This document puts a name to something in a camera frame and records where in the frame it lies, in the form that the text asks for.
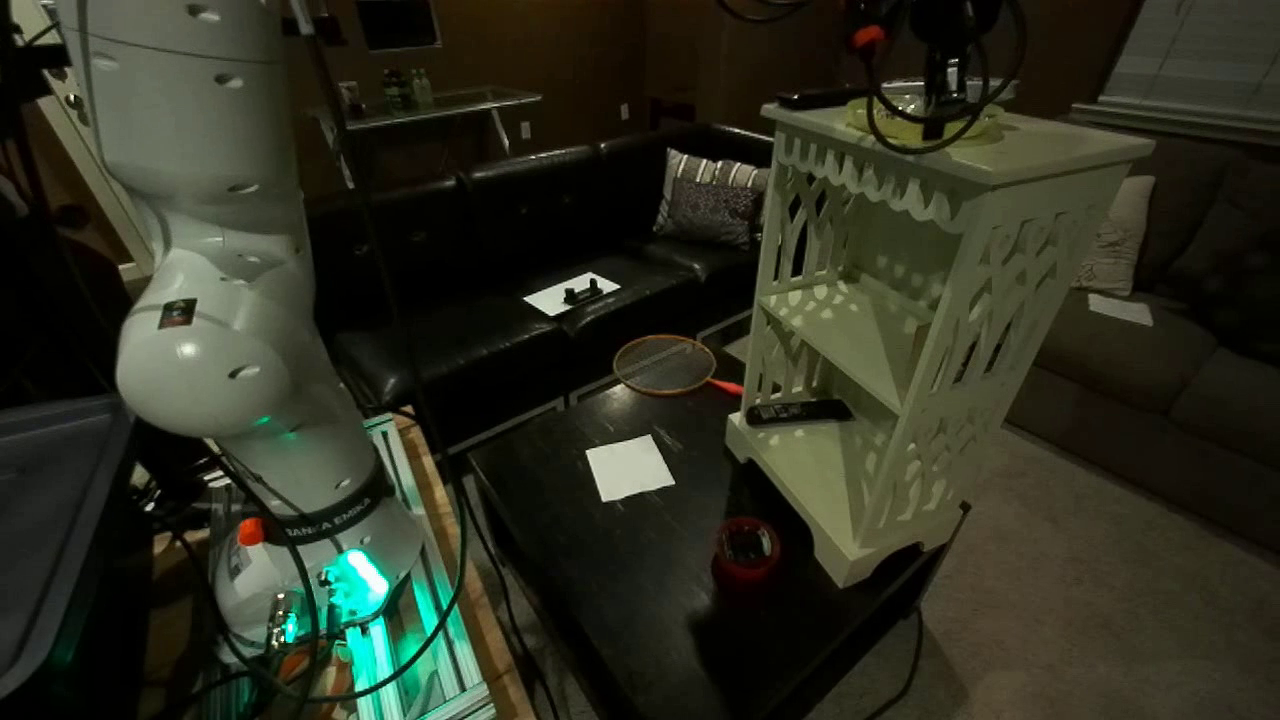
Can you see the black leather sofa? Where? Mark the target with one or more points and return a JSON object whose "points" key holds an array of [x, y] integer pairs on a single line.
{"points": [[465, 307]]}

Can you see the wide black remote control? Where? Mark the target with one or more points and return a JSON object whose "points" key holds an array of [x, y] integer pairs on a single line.
{"points": [[817, 97]]}

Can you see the dark cushion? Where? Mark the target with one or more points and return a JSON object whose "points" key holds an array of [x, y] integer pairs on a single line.
{"points": [[1220, 266]]}

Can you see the grey plastic bin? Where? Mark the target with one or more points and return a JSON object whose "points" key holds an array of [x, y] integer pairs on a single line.
{"points": [[53, 535]]}

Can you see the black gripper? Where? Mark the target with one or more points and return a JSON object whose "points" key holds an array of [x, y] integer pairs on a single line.
{"points": [[954, 24]]}

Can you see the white paper sheet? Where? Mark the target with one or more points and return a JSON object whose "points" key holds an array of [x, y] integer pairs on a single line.
{"points": [[1123, 309], [631, 468]]}

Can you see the slim black remote control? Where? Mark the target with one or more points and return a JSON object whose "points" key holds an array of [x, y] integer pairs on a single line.
{"points": [[799, 409]]}

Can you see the white lattice shelf unit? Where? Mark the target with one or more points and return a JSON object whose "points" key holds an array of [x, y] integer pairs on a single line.
{"points": [[853, 464]]}

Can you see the grey fabric sofa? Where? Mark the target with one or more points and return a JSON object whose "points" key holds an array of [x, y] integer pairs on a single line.
{"points": [[1161, 402]]}

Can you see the silver remote control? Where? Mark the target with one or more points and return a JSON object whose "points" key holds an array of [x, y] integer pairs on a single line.
{"points": [[998, 90]]}

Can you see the glass console table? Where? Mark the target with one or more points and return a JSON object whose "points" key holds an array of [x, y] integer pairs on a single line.
{"points": [[424, 111]]}

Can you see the window blind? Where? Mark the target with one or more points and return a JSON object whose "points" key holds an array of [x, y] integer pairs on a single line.
{"points": [[1202, 60]]}

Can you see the small black object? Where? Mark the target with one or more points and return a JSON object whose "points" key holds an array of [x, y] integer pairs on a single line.
{"points": [[582, 293]]}

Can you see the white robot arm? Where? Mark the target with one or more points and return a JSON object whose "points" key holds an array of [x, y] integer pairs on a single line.
{"points": [[223, 266]]}

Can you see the light patterned cushion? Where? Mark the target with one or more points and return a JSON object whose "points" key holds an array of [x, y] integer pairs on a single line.
{"points": [[1117, 242]]}

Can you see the dark wall frame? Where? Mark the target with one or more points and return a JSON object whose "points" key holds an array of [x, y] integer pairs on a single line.
{"points": [[399, 20]]}

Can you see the black white patterned pillow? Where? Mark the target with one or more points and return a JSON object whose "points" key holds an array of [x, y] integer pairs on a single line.
{"points": [[710, 196]]}

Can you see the small bottles group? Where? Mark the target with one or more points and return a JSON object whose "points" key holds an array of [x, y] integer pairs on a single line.
{"points": [[403, 90]]}

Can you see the orange wrist knob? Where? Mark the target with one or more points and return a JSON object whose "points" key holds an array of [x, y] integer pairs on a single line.
{"points": [[868, 36]]}

